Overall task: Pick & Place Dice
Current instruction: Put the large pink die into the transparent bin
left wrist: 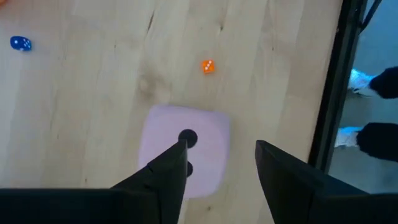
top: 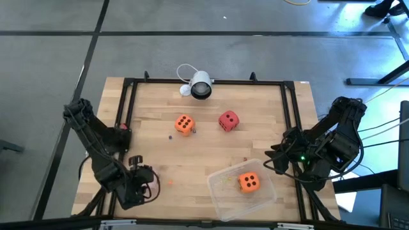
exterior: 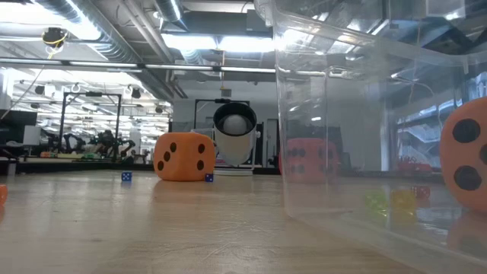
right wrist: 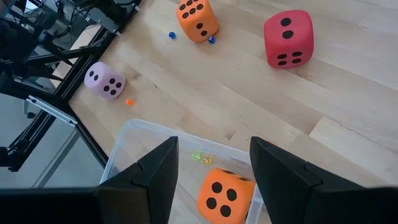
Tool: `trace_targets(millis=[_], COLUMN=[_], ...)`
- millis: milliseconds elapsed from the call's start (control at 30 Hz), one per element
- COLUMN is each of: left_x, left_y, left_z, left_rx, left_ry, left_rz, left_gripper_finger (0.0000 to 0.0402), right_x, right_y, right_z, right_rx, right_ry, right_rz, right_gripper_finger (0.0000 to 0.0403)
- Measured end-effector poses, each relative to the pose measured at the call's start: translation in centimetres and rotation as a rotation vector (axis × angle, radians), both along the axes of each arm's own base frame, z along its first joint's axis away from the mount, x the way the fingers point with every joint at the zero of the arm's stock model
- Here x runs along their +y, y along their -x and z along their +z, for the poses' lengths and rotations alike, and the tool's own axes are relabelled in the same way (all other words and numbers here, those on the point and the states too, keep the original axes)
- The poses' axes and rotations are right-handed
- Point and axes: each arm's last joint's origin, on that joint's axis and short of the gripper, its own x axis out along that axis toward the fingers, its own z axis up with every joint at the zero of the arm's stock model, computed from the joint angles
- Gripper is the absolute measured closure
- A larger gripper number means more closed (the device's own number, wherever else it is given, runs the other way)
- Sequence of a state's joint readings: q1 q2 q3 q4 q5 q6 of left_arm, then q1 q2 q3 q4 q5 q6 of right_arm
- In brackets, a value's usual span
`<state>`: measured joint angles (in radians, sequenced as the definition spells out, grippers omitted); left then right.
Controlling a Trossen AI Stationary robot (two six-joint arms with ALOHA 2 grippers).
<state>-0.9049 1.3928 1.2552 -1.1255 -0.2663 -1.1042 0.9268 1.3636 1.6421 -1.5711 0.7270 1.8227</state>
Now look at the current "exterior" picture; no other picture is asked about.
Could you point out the large red foam die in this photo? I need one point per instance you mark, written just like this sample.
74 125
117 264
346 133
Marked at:
308 161

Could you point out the small blue die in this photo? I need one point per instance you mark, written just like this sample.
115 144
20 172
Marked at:
126 176
209 177

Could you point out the clear plastic bin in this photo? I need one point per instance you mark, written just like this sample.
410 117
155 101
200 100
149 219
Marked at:
342 213

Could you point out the small yellow-green die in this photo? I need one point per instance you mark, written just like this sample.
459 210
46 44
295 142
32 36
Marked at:
376 200

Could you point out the large orange foam die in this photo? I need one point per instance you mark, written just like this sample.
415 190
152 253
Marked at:
464 156
184 158

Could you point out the ceiling light bar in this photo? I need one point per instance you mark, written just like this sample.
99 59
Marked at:
179 67

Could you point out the black background robot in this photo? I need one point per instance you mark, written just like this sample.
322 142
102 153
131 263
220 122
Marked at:
106 142

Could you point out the small red die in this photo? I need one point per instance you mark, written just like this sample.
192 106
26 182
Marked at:
421 192

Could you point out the black table rig frame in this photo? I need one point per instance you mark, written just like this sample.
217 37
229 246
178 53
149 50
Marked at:
76 166

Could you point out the black background rig frame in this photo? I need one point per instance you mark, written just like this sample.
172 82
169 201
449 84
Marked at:
62 122

